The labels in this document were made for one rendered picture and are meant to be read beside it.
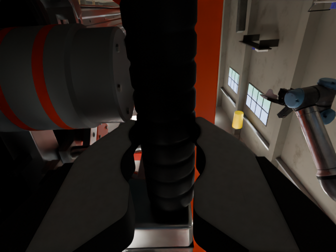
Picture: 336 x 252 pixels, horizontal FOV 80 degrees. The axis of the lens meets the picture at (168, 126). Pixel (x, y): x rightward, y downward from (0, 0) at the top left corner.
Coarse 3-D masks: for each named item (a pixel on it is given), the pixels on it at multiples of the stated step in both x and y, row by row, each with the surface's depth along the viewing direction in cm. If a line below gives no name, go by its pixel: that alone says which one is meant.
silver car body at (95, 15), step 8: (88, 8) 90; (96, 8) 100; (104, 8) 114; (112, 8) 133; (88, 16) 89; (96, 16) 100; (104, 16) 113; (112, 16) 132; (120, 16) 155; (88, 24) 90; (96, 24) 99; (104, 24) 111; (112, 24) 128; (120, 24) 149
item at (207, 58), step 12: (204, 0) 60; (216, 0) 60; (204, 12) 62; (216, 12) 62; (204, 24) 63; (216, 24) 63; (204, 36) 65; (216, 36) 65; (204, 48) 67; (216, 48) 67; (204, 60) 69; (216, 60) 69; (204, 72) 71; (216, 72) 71; (204, 84) 73; (216, 84) 73; (204, 96) 75; (204, 108) 78; (192, 204) 106; (192, 216) 111
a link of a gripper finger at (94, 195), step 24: (96, 144) 10; (120, 144) 10; (72, 168) 8; (96, 168) 8; (120, 168) 8; (72, 192) 7; (96, 192) 7; (120, 192) 7; (48, 216) 6; (72, 216) 6; (96, 216) 6; (120, 216) 6; (48, 240) 6; (72, 240) 6; (96, 240) 6; (120, 240) 6
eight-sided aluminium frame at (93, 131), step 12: (48, 0) 42; (60, 0) 43; (72, 0) 44; (48, 12) 45; (60, 12) 45; (72, 12) 45; (72, 132) 51; (84, 132) 51; (96, 132) 54; (84, 144) 50
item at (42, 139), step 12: (0, 132) 30; (12, 132) 30; (24, 132) 30; (36, 132) 32; (48, 132) 34; (12, 144) 31; (24, 144) 31; (36, 144) 31; (48, 144) 34; (12, 156) 32; (36, 156) 32; (48, 156) 34; (24, 168) 34; (36, 168) 34; (36, 180) 35
